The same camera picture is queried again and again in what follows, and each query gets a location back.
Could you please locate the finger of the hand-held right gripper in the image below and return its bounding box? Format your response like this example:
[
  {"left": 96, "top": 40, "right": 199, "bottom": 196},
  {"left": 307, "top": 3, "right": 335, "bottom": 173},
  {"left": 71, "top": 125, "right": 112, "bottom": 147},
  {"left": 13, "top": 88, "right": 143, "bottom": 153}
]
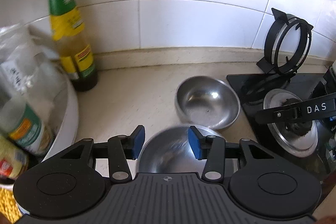
[{"left": 259, "top": 101, "right": 302, "bottom": 125}]

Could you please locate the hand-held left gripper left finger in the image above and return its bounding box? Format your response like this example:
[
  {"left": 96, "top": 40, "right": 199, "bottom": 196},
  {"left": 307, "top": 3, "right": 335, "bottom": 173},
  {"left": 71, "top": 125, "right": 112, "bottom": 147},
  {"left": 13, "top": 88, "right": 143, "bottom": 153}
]
[{"left": 56, "top": 125, "right": 146, "bottom": 183}]

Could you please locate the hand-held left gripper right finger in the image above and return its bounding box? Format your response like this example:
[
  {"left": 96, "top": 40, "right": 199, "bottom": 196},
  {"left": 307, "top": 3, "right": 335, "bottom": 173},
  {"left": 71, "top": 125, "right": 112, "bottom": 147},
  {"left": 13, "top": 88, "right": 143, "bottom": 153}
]
[{"left": 188, "top": 125, "right": 276, "bottom": 182}]

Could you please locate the steel bowl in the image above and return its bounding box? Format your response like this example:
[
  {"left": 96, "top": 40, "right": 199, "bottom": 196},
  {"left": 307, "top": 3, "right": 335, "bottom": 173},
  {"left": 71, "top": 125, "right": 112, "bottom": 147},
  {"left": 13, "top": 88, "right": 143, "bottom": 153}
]
[
  {"left": 136, "top": 126, "right": 239, "bottom": 174},
  {"left": 175, "top": 76, "right": 240, "bottom": 130}
]

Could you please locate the steel burner plate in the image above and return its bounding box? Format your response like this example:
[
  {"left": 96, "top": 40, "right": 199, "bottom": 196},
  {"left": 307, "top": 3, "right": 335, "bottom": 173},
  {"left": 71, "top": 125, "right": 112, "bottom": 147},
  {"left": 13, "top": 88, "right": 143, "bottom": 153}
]
[{"left": 263, "top": 90, "right": 319, "bottom": 157}]

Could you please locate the black burner cap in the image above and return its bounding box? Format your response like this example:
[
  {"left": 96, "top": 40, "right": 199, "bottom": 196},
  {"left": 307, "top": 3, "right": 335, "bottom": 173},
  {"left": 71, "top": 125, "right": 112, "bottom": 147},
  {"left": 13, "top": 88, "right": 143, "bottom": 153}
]
[{"left": 283, "top": 98, "right": 315, "bottom": 135}]

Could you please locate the black glass gas stove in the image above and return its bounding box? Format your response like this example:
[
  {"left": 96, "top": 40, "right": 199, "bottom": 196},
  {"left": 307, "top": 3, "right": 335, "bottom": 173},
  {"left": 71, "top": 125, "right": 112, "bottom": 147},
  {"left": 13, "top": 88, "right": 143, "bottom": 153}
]
[{"left": 226, "top": 67, "right": 336, "bottom": 182}]

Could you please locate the white tray basin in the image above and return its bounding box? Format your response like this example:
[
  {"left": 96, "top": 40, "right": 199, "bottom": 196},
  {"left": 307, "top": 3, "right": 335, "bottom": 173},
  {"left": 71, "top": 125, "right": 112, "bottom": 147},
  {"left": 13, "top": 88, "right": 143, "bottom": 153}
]
[{"left": 0, "top": 0, "right": 79, "bottom": 191}]

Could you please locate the jar with green orange label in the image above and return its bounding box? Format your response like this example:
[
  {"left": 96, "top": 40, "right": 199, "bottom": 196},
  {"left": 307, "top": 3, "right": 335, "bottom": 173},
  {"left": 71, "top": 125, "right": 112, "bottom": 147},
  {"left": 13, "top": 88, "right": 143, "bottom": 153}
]
[{"left": 0, "top": 56, "right": 61, "bottom": 156}]

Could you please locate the yellow red labelled jar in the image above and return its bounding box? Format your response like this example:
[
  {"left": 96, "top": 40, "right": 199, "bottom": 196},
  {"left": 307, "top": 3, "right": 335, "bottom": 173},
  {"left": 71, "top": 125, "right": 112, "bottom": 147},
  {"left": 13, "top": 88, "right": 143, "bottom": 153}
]
[{"left": 0, "top": 135, "right": 29, "bottom": 185}]

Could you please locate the clear plastic bag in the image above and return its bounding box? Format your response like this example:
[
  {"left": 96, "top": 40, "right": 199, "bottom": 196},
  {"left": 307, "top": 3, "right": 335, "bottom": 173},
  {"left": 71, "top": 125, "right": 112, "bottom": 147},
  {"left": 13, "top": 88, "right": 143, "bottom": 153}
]
[{"left": 0, "top": 25, "right": 66, "bottom": 109}]

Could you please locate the yellow chenille mat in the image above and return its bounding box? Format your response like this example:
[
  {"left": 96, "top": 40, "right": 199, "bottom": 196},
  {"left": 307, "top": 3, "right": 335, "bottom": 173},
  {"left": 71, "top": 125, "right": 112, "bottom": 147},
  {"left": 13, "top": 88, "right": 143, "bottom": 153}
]
[{"left": 0, "top": 183, "right": 21, "bottom": 222}]

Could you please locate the green label sauce bottle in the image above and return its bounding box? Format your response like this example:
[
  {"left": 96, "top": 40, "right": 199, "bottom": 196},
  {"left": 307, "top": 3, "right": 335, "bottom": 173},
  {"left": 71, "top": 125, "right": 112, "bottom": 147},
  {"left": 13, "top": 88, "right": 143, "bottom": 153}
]
[{"left": 44, "top": 0, "right": 99, "bottom": 92}]

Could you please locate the black pot support ring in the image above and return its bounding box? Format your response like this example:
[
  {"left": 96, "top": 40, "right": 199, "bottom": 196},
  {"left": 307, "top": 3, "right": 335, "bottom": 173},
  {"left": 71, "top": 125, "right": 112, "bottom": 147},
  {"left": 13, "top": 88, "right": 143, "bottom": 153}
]
[{"left": 257, "top": 7, "right": 314, "bottom": 75}]

